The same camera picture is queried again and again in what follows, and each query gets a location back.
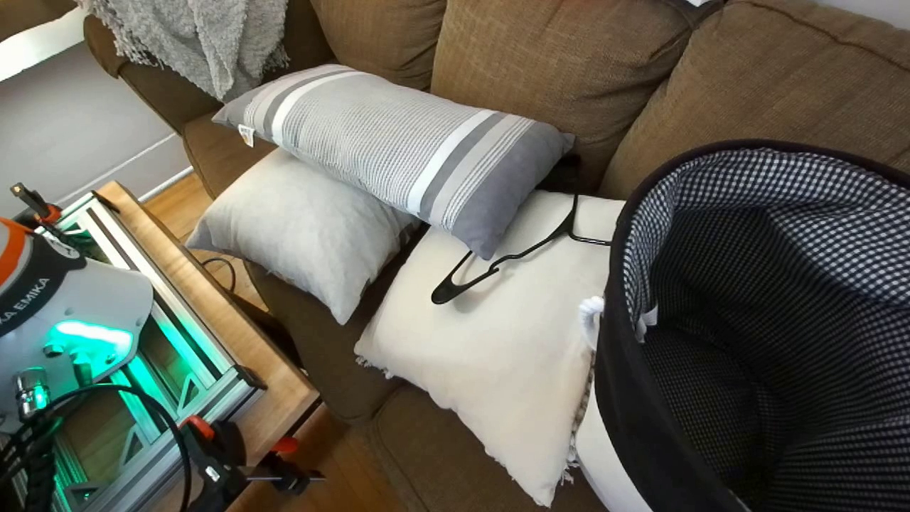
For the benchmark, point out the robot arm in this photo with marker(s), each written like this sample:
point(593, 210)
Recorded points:
point(64, 306)

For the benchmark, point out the cream white pillow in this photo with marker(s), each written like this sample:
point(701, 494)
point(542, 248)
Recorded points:
point(498, 334)

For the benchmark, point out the grey striped pillow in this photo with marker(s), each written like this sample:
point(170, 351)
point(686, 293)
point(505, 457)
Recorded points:
point(398, 149)

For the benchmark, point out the plain light grey pillow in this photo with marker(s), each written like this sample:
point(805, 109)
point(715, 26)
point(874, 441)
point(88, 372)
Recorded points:
point(306, 227)

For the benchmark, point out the brown fabric couch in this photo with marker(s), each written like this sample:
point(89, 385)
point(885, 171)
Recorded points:
point(569, 64)

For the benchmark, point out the black clothes hanger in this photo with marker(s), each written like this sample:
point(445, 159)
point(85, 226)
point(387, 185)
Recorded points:
point(498, 264)

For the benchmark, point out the black orange bar clamp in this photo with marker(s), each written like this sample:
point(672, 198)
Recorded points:
point(35, 203)
point(227, 455)

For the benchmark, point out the black checkered laundry basket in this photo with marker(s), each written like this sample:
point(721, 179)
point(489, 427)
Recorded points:
point(753, 341)

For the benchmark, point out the grey knitted throw blanket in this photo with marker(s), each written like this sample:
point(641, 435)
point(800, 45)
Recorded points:
point(206, 35)

